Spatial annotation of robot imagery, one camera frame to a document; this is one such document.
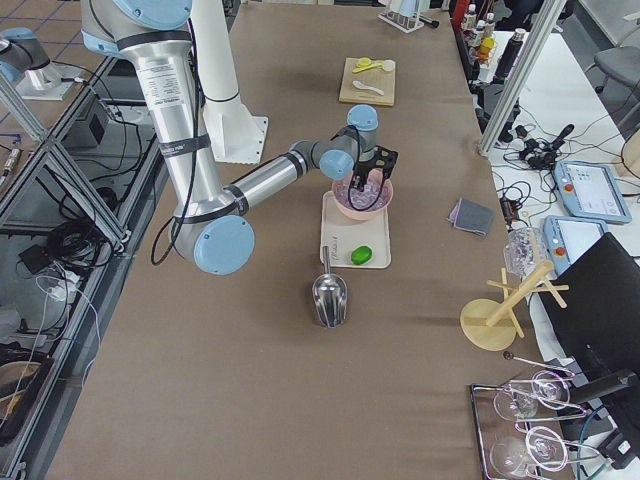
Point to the metal ice scoop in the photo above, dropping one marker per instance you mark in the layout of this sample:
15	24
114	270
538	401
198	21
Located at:
330	294

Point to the green pepper toy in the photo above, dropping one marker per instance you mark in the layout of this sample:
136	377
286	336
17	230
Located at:
361	255

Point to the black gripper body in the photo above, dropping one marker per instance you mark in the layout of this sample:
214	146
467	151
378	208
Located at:
361	176

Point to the cream plastic tray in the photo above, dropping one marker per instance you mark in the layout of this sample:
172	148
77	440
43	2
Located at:
344	235

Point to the wooden cup tree stand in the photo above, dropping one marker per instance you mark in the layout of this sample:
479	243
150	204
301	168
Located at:
492	325

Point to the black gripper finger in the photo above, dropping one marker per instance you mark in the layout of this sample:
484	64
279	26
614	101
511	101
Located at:
359	180

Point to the blue teach pendant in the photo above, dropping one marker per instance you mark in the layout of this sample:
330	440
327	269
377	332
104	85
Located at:
590	191
568	238

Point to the grey cleaning cloth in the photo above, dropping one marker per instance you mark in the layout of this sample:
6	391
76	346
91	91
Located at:
471	217

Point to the wooden cutting board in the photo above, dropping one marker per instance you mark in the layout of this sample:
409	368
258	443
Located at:
376	77

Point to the yellow plastic knife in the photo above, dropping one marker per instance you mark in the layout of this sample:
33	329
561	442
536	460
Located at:
363	68

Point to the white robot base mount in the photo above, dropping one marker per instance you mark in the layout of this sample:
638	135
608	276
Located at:
236	135

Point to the white wire rack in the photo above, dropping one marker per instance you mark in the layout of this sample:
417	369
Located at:
407	15

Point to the wine glass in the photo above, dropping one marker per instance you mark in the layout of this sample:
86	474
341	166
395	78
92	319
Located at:
540	451
544	397

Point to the white ceramic spoon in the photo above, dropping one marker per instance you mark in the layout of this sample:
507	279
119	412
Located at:
365	87

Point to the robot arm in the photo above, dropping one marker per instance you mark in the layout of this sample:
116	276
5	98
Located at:
21	51
210	141

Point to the pink bowl of ice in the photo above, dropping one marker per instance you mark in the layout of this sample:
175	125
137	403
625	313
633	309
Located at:
362	205

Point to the black bottle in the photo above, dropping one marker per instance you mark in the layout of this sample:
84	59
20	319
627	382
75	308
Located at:
509	55

